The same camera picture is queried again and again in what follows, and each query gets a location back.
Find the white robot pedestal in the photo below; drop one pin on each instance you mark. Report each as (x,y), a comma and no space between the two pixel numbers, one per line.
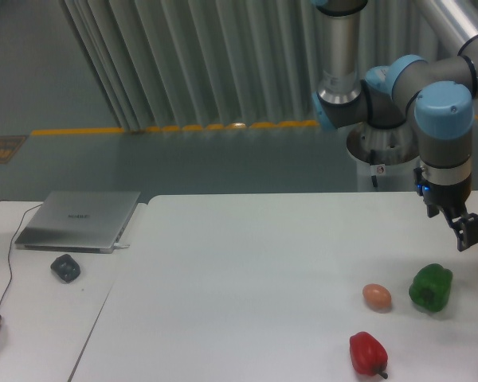
(384,158)

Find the brown egg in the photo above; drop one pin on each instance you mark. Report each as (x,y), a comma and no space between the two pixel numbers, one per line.
(377,297)

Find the small black plastic part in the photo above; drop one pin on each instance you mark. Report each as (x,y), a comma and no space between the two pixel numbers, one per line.
(66,268)

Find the silver closed laptop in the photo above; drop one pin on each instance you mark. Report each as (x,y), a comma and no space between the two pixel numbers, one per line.
(79,221)

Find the white usb dongle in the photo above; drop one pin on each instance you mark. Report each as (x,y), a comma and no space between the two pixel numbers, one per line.
(120,246)

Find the pale pleated curtain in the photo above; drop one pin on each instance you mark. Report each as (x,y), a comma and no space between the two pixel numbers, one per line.
(186,63)

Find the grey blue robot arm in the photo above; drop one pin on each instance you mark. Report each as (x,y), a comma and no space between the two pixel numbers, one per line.
(434,100)

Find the green bell pepper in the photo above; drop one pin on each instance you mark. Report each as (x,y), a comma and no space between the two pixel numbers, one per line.
(431,287)

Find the red bell pepper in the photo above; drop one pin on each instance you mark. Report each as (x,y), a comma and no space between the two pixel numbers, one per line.
(368,356)

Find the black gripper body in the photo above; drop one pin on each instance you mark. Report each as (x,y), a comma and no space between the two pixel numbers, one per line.
(448,199)

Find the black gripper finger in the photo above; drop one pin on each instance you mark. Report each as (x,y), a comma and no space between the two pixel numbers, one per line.
(465,227)

